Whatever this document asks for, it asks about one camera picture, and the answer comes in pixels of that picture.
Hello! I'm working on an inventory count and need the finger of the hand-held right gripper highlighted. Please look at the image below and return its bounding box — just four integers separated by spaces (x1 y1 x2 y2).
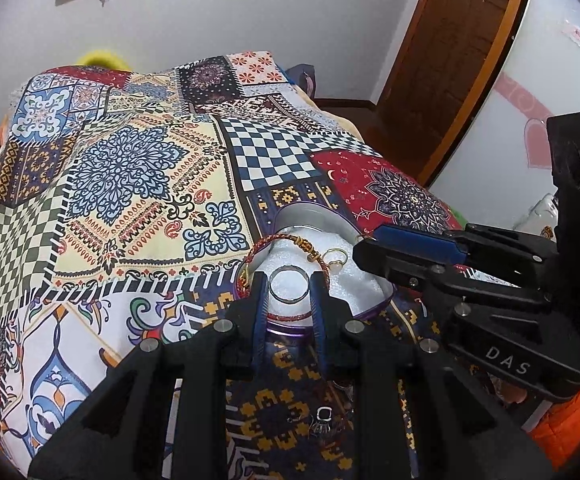
353 236 550 312
372 223 559 267

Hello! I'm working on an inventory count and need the white foam pad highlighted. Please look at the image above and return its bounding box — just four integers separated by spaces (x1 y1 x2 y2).
257 227 388 318

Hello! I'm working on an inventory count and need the patchwork printed blanket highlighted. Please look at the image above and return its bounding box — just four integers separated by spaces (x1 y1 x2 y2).
0 50 475 480

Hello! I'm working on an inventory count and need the red braided bracelet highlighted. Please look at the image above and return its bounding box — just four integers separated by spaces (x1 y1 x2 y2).
237 234 321 322

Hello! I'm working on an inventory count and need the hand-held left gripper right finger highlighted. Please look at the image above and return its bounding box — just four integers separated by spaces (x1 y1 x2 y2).
311 271 561 480

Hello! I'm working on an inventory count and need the small silver charm earring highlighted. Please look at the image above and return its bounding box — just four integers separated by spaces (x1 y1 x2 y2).
314 406 335 434

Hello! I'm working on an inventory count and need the brown wooden door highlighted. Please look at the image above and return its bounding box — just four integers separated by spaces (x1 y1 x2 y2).
374 0 531 187

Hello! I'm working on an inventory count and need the yellow plush item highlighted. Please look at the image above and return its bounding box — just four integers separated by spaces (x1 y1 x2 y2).
77 48 132 70

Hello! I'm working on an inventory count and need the silver ring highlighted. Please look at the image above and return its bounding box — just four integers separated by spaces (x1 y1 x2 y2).
268 268 313 304

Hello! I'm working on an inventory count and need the clear glass jar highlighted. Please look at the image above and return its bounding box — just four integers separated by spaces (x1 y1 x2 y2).
518 192 561 234

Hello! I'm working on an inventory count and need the person's right forearm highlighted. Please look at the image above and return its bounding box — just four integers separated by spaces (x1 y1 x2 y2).
526 381 580 469

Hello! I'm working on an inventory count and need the silver round tin lid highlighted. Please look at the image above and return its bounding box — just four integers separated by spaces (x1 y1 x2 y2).
273 204 359 242

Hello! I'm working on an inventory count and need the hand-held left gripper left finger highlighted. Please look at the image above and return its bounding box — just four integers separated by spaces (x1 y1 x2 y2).
27 271 271 480

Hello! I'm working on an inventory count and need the dark blue cloth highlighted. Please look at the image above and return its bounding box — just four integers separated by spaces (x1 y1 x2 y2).
284 62 321 102

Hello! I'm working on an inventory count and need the pink ribbon wall sticker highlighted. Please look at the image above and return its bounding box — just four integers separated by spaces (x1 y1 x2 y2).
498 72 553 122

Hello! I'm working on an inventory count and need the round purple tin box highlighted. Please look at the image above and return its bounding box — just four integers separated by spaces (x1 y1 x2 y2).
235 204 399 347

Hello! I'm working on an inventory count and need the gold pearl ring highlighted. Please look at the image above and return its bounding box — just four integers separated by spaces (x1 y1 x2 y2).
321 248 347 272

